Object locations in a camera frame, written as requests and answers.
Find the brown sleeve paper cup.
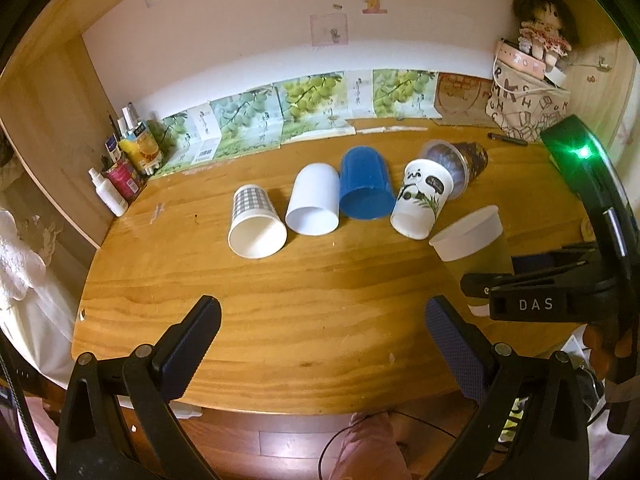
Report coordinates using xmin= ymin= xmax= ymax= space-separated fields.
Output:
xmin=430 ymin=205 xmax=513 ymax=285

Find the letter print canvas bag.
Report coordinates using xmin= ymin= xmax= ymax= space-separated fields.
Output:
xmin=485 ymin=40 xmax=570 ymax=143

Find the plain white cup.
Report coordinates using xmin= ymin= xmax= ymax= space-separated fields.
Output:
xmin=285 ymin=162 xmax=340 ymax=236

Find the panda print paper cup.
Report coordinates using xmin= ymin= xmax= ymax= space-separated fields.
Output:
xmin=390 ymin=158 xmax=454 ymax=240

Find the red cosmetic tube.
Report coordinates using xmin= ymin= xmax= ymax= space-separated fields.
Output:
xmin=102 ymin=155 xmax=144 ymax=204

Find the pink sticker on wall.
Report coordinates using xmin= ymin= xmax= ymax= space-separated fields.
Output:
xmin=310 ymin=12 xmax=348 ymax=47

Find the blue plastic cup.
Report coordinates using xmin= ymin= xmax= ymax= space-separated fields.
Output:
xmin=340 ymin=146 xmax=395 ymax=220

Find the white lace cloth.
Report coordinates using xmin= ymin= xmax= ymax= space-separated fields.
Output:
xmin=1 ymin=209 xmax=75 ymax=389

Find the black cable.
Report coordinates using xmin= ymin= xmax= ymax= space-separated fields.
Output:
xmin=316 ymin=410 xmax=461 ymax=480

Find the pink trousers leg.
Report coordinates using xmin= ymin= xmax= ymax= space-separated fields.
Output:
xmin=329 ymin=412 xmax=412 ymax=480

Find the white lotion bottle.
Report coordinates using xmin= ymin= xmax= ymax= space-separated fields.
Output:
xmin=88 ymin=168 xmax=128 ymax=218

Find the checkered paper cup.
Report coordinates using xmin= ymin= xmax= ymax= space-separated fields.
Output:
xmin=228 ymin=184 xmax=288 ymax=259

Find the doll with brown hair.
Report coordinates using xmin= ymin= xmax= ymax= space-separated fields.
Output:
xmin=512 ymin=0 xmax=579 ymax=70

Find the person right hand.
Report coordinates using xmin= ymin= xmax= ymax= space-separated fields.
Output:
xmin=582 ymin=324 xmax=634 ymax=380

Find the orange juice carton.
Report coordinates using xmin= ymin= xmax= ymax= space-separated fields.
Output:
xmin=119 ymin=122 xmax=163 ymax=177

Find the black pen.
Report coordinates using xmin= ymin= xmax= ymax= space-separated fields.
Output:
xmin=487 ymin=132 xmax=529 ymax=146

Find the clear spray bottle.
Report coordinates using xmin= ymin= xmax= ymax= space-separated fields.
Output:
xmin=122 ymin=102 xmax=145 ymax=141

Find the green grape printed cardboard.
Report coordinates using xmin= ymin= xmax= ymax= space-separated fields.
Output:
xmin=150 ymin=68 xmax=440 ymax=177

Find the brown patterned lidded cup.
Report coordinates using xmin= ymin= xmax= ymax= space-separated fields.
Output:
xmin=419 ymin=140 xmax=489 ymax=200

